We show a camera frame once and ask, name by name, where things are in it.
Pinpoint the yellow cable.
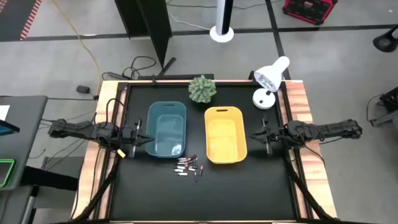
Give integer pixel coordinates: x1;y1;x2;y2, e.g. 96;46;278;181
50;0;103;95

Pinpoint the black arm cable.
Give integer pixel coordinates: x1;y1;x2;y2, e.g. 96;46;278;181
303;141;326;167
104;97;126;126

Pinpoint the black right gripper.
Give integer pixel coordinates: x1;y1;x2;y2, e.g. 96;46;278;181
249;116;287;156

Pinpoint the black mat red striped edge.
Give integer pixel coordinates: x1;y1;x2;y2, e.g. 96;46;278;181
0;0;44;42

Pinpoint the blue plastic bin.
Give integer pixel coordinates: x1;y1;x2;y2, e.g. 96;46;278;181
145;101;188;158

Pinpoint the blue tablet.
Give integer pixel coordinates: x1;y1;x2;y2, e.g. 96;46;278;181
0;119;21;137

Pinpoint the black floor cable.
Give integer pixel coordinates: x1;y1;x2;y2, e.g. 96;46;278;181
101;55;157;81

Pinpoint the green succulent in pot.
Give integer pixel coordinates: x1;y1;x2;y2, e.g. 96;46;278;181
188;74;218;104

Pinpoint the white desk lamp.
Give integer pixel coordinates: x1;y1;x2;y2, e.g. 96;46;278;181
251;55;291;110

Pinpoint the green framed device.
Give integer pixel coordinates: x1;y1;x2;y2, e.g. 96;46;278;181
0;158;16;188

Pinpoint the white black pole stand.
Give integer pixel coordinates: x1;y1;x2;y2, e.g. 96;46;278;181
209;0;235;44

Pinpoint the black equipment stand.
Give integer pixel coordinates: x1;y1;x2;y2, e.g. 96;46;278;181
366;86;398;129

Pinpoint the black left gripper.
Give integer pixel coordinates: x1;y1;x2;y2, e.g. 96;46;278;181
120;119;155;158

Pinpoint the yellow plastic bin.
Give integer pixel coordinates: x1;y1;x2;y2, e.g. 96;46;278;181
203;106;249;165

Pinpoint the white floor cable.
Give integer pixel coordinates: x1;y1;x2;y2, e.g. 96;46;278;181
169;13;213;32

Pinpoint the red black storage case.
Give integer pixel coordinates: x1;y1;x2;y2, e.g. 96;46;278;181
282;0;338;26

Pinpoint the black partition panel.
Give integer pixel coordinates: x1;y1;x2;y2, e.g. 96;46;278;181
114;0;177;77

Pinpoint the black round stool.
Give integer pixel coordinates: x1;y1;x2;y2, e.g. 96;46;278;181
372;25;398;54

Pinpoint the grey desk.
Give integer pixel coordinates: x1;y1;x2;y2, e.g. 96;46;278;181
0;95;49;191

